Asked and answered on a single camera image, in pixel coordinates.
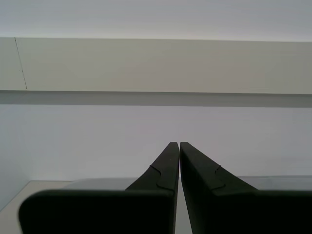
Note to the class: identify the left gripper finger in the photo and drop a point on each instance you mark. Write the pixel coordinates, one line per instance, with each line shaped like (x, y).
(243, 212)
(97, 212)

